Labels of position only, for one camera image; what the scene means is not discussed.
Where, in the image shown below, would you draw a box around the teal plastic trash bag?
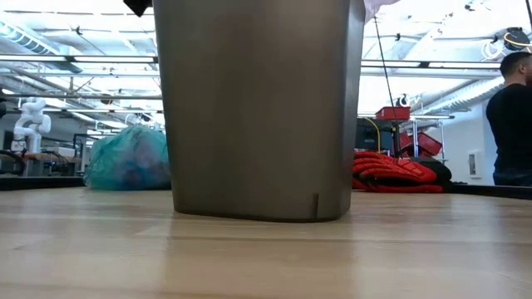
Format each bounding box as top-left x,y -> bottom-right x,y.
82,125 -> 171,192

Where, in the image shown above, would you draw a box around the grey plastic trash bin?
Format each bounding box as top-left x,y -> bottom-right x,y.
152,0 -> 367,223

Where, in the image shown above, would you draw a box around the pink trash bag blue drawstring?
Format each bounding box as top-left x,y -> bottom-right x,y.
363,0 -> 402,24

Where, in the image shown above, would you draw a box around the long ceiling light bar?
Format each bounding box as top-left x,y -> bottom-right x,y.
360,59 -> 504,70
0,53 -> 159,64

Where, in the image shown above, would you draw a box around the wooden workbench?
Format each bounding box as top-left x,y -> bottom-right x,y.
0,149 -> 86,178

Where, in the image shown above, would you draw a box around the thin black pole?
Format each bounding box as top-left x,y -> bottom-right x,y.
372,16 -> 401,157

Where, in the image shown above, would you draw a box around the black monitor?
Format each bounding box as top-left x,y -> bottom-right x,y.
356,118 -> 394,151

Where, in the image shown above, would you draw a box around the red storage bin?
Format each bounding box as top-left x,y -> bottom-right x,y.
375,105 -> 411,121

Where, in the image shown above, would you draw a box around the red black padded gloves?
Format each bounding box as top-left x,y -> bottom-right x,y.
352,150 -> 453,194

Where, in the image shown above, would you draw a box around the metal rack with red bins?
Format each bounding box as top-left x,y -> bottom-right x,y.
397,115 -> 455,163

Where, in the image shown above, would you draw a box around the person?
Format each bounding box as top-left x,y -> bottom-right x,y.
485,51 -> 532,187

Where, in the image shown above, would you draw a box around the white ribbed duct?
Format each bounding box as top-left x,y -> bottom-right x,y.
419,74 -> 506,115

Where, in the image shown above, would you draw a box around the black ceiling cable reel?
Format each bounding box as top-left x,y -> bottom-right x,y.
502,27 -> 531,51

